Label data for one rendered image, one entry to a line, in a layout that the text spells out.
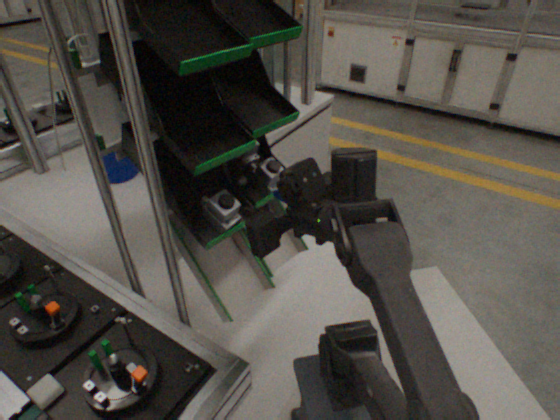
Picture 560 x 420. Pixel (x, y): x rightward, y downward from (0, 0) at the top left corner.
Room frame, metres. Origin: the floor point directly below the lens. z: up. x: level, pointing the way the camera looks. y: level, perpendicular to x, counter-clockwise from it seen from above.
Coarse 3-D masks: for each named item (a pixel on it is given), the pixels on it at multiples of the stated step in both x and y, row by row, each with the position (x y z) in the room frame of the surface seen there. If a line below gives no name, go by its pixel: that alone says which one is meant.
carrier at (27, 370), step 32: (32, 288) 0.57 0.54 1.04; (64, 288) 0.63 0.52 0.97; (96, 288) 0.63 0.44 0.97; (0, 320) 0.54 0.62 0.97; (32, 320) 0.52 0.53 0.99; (64, 320) 0.52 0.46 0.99; (96, 320) 0.54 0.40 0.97; (0, 352) 0.46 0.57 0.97; (32, 352) 0.46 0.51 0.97; (64, 352) 0.46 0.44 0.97; (32, 384) 0.39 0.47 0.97
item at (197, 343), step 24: (0, 216) 0.94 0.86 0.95; (48, 240) 0.82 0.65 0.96; (72, 264) 0.72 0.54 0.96; (120, 288) 0.64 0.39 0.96; (144, 312) 0.57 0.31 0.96; (192, 336) 0.50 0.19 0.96; (216, 360) 0.45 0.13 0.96; (0, 384) 0.39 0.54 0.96; (0, 408) 0.35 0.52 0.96; (24, 408) 0.35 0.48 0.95
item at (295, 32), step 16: (224, 0) 0.78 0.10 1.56; (240, 0) 0.80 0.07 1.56; (256, 0) 0.82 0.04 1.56; (272, 0) 0.79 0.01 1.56; (224, 16) 0.69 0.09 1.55; (240, 16) 0.75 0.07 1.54; (256, 16) 0.76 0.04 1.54; (272, 16) 0.78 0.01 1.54; (288, 16) 0.76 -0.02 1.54; (256, 32) 0.71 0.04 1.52; (272, 32) 0.69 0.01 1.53; (288, 32) 0.72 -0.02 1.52; (256, 48) 0.67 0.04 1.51
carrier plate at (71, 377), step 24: (120, 336) 0.50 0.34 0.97; (144, 336) 0.50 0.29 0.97; (168, 336) 0.50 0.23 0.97; (72, 360) 0.44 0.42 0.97; (168, 360) 0.44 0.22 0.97; (192, 360) 0.44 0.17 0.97; (72, 384) 0.39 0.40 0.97; (168, 384) 0.39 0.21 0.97; (192, 384) 0.39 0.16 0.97; (48, 408) 0.34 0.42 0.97; (72, 408) 0.34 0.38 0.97; (144, 408) 0.34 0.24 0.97; (168, 408) 0.34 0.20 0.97
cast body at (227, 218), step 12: (228, 192) 0.61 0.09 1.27; (204, 204) 0.61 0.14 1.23; (216, 204) 0.57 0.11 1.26; (228, 204) 0.57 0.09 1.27; (204, 216) 0.59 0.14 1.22; (216, 216) 0.57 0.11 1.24; (228, 216) 0.57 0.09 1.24; (240, 216) 0.59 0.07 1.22; (216, 228) 0.57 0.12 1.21; (228, 228) 0.56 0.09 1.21
